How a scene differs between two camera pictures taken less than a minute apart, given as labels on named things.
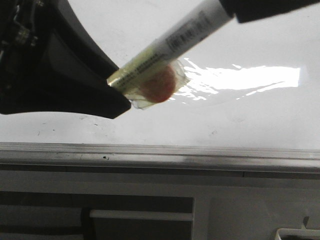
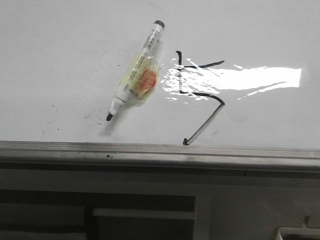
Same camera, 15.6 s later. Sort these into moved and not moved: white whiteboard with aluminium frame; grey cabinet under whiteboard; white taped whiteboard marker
Moved: white taped whiteboard marker
Not moved: white whiteboard with aluminium frame; grey cabinet under whiteboard
